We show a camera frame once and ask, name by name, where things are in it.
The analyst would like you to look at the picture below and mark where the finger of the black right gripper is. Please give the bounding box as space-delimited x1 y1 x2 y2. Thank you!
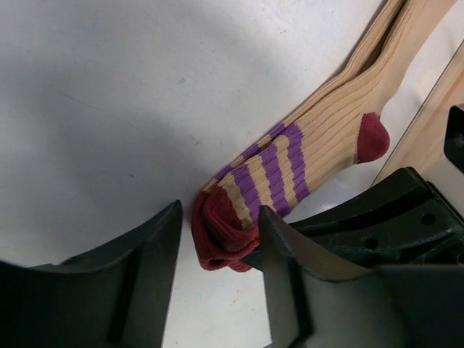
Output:
241 166 464 282

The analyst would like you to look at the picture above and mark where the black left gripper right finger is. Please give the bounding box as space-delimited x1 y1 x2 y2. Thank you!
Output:
259 207 463 347

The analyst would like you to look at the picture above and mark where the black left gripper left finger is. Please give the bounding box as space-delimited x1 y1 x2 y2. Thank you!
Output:
1 202 182 347

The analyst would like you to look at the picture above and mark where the tan sock with purple stripes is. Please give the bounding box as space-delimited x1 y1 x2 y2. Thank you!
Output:
191 1 453 272

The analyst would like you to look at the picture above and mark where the wooden compartment tray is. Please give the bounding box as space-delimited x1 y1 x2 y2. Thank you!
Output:
374 45 463 184

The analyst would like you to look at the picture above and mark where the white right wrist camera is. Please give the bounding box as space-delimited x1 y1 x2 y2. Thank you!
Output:
444 104 464 173

